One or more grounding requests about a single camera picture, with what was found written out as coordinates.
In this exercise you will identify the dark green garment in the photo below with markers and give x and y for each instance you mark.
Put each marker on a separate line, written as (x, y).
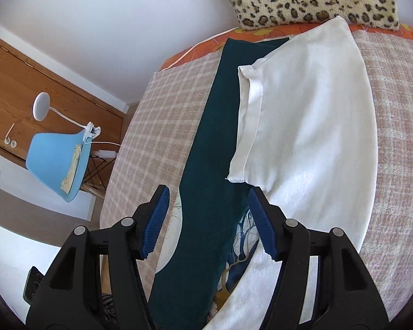
(206, 185)

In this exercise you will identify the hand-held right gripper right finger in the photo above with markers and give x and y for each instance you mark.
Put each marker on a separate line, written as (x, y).
(263, 223)

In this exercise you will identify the wooden wardrobe door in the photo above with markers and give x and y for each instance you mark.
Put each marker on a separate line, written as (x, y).
(38, 86)

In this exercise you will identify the printed blue white cloth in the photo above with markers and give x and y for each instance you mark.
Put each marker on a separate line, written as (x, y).
(239, 244)

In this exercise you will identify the black object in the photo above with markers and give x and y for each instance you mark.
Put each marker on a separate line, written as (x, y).
(33, 283)

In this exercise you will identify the beige knitted cloth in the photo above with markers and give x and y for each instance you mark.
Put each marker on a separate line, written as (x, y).
(72, 168)

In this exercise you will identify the white power adapter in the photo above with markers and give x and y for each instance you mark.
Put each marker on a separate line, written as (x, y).
(107, 153)

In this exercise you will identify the white clip desk lamp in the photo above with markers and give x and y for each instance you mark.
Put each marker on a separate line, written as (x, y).
(42, 106)

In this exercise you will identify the blue chair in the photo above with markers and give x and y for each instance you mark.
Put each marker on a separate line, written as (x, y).
(53, 160)

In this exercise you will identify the white t-shirt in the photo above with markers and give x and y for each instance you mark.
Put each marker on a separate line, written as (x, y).
(306, 127)

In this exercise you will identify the pink checked blanket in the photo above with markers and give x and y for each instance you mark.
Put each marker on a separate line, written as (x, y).
(151, 137)

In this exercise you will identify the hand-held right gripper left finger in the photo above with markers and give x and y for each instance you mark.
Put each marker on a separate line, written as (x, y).
(155, 223)

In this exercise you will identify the orange patterned bed sheet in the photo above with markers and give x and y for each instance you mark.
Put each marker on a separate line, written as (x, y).
(206, 43)

